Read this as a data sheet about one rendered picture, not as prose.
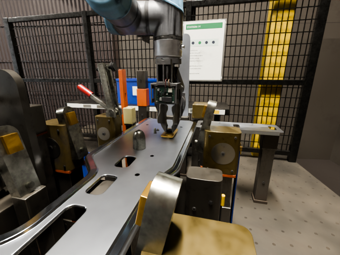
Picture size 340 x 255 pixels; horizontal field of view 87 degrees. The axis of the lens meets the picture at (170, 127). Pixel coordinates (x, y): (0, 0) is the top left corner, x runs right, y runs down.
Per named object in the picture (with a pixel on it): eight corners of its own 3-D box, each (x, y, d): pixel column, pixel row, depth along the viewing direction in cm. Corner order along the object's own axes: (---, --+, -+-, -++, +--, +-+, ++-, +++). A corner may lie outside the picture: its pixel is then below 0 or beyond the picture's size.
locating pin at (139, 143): (143, 156, 45) (142, 131, 43) (131, 155, 46) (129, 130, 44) (147, 151, 48) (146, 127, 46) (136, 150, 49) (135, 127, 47)
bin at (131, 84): (166, 106, 89) (166, 79, 85) (116, 102, 101) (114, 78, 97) (178, 101, 104) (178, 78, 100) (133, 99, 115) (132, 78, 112)
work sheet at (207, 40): (221, 81, 100) (226, 18, 91) (181, 81, 105) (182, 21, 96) (221, 81, 102) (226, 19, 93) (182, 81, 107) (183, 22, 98)
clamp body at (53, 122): (83, 253, 51) (60, 126, 40) (51, 245, 53) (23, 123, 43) (97, 234, 57) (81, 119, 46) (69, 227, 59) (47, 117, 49)
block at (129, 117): (136, 195, 75) (131, 108, 65) (129, 194, 76) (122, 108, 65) (139, 189, 78) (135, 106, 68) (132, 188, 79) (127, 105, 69)
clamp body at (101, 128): (120, 211, 67) (112, 117, 57) (97, 206, 69) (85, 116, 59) (128, 199, 73) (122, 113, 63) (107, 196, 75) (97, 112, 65)
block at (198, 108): (206, 181, 85) (211, 104, 75) (189, 179, 87) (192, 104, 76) (207, 172, 92) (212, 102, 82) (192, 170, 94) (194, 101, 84)
